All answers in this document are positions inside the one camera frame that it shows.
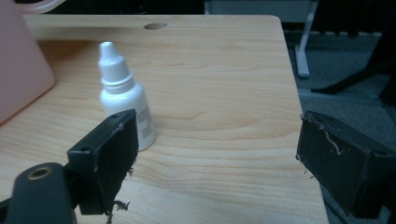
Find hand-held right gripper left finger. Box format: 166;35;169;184
66;108;140;217

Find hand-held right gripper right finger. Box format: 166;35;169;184
295;110;396;219

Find white dropper bottle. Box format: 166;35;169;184
97;41;157;152

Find black stand leg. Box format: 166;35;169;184
310;18;396;106

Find white metal table leg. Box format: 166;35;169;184
204;0;320;79

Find pink plastic container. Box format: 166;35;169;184
0;0;67;126

